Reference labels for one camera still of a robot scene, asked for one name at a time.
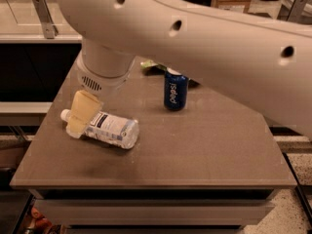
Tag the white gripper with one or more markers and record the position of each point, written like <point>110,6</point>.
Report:
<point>101,84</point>

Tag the clear plastic water bottle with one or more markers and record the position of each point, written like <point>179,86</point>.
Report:
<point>115,130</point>

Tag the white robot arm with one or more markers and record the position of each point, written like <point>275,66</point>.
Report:
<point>265,64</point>

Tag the green crumpled snack bag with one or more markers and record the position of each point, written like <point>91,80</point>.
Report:
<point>150,63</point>

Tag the blue Pepsi can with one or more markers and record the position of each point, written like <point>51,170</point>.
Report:
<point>175,90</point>

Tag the orange object under table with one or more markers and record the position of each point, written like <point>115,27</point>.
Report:
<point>39,224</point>

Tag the left metal glass bracket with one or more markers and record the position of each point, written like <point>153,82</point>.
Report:
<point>49,28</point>

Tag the metal glass bracket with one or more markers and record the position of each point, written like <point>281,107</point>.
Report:
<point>49,28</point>
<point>294,13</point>

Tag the right metal glass bracket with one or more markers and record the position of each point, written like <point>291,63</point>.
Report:
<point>294,13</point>

